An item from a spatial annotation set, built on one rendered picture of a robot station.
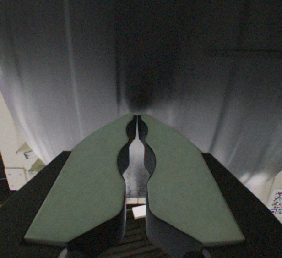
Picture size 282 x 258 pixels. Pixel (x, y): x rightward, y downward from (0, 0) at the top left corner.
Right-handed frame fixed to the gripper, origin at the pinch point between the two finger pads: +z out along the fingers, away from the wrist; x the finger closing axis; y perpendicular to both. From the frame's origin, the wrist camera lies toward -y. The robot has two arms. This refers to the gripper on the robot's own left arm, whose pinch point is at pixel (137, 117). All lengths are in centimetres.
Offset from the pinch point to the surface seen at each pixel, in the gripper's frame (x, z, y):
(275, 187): 28.0, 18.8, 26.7
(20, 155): -47, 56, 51
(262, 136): 9.3, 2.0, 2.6
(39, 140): -7.8, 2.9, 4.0
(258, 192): 25.2, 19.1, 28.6
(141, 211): 16, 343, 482
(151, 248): 49, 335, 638
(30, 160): -43, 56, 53
